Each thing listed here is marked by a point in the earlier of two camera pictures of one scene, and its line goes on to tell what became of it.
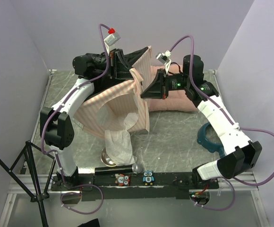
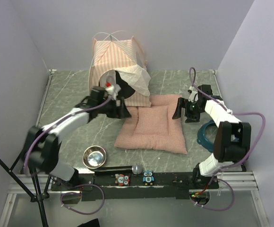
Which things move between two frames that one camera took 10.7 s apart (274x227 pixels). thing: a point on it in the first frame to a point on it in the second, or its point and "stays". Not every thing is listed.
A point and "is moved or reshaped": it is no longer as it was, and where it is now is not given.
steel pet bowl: [106, 160] to [94, 156]
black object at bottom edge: [94, 222] stays
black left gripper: [116, 59] to [119, 113]
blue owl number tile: [148, 178] stays
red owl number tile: [122, 179] stays
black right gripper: [156, 90] to [191, 118]
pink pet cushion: [177, 100] to [153, 127]
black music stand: [39, 197] stays
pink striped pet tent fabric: [115, 111] is moved or reshaped
